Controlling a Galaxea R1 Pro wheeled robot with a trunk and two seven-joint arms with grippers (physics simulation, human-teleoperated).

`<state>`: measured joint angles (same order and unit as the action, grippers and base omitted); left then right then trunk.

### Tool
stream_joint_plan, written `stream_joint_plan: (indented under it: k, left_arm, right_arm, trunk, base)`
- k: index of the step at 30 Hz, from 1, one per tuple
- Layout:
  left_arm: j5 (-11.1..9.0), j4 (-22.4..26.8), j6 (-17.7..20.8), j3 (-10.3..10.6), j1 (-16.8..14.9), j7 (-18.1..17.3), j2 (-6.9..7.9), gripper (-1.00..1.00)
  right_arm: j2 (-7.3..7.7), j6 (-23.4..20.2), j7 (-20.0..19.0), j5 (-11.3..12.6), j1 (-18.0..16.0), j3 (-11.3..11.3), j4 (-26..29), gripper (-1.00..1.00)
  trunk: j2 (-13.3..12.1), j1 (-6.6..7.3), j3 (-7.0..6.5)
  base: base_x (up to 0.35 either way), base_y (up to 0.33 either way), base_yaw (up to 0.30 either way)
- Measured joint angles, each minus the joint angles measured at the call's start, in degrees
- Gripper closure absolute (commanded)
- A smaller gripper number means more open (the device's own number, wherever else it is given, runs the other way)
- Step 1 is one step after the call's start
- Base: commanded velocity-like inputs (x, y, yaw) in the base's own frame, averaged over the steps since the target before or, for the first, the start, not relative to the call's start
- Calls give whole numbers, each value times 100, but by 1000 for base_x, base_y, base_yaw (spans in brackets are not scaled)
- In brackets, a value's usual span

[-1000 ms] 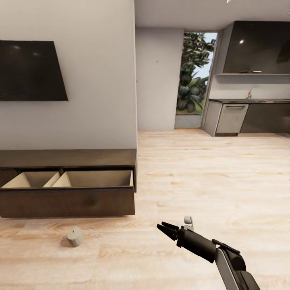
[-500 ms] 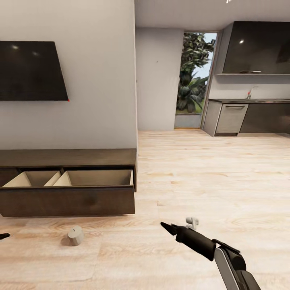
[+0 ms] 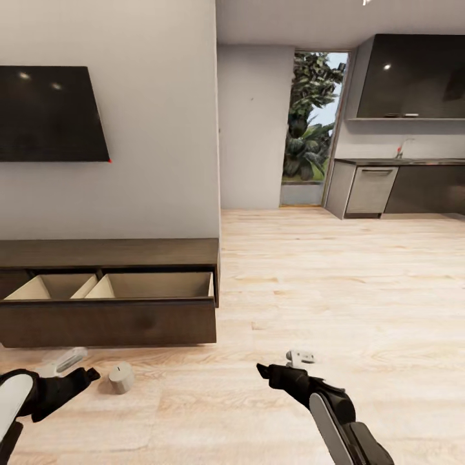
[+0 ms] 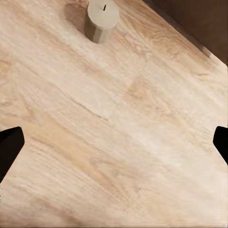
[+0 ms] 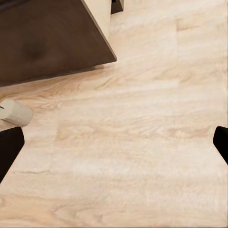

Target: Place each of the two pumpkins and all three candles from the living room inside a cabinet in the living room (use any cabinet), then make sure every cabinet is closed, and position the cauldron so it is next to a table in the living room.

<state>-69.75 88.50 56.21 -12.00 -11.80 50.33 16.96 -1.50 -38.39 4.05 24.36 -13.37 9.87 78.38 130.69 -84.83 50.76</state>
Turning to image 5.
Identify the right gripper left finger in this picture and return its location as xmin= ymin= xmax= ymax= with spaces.
xmin=0 ymin=126 xmax=25 ymax=183

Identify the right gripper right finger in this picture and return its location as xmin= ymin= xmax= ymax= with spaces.
xmin=213 ymin=126 xmax=228 ymax=165

